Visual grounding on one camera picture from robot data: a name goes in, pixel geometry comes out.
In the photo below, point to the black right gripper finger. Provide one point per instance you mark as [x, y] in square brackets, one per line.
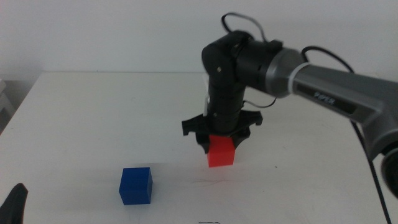
[203, 141]
[240, 137]

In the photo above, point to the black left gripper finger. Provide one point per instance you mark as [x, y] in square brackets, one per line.
[14, 205]

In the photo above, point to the red cube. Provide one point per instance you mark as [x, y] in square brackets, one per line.
[220, 154]

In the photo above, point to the blue cube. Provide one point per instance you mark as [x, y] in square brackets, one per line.
[135, 186]

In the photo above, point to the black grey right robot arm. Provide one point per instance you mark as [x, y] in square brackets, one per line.
[335, 90]

